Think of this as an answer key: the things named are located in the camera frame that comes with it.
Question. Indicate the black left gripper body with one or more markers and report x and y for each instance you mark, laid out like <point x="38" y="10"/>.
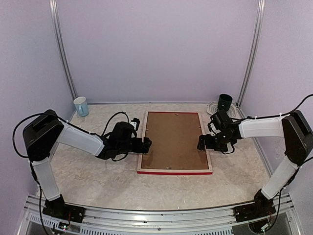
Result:
<point x="124" y="147"/>

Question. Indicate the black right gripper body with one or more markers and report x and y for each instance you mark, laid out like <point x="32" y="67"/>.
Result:
<point x="218" y="144"/>

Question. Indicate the brown backing cardboard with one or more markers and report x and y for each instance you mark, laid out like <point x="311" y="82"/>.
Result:
<point x="173" y="139"/>

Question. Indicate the red wooden picture frame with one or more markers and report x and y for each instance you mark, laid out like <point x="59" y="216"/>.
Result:
<point x="171" y="171"/>

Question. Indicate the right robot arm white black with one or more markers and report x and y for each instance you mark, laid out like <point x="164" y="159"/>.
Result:
<point x="296" y="144"/>

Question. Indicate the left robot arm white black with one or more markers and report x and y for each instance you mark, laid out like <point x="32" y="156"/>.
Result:
<point x="43" y="135"/>

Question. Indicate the white patterned plate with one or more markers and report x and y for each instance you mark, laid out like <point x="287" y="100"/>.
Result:
<point x="213" y="108"/>

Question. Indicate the dark green cup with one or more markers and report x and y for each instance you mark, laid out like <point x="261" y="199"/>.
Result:
<point x="224" y="102"/>

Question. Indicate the light blue mug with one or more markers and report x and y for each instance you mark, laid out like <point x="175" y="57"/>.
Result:
<point x="81" y="106"/>

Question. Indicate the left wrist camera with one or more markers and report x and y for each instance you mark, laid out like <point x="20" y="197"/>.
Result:
<point x="135" y="122"/>

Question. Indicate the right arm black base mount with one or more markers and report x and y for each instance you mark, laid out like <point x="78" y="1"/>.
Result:
<point x="250" y="212"/>

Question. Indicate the aluminium front rail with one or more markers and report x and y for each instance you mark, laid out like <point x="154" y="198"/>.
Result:
<point x="104" y="221"/>

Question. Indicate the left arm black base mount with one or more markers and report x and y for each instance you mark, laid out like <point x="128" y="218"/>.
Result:
<point x="66" y="212"/>

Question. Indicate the right aluminium corner post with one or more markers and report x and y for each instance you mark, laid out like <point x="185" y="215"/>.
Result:
<point x="253" y="52"/>

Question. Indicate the aluminium corner post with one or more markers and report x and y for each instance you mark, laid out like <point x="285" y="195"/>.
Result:
<point x="61" y="48"/>
<point x="253" y="52"/>

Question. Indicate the left aluminium corner post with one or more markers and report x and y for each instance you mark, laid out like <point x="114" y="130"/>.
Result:
<point x="61" y="48"/>

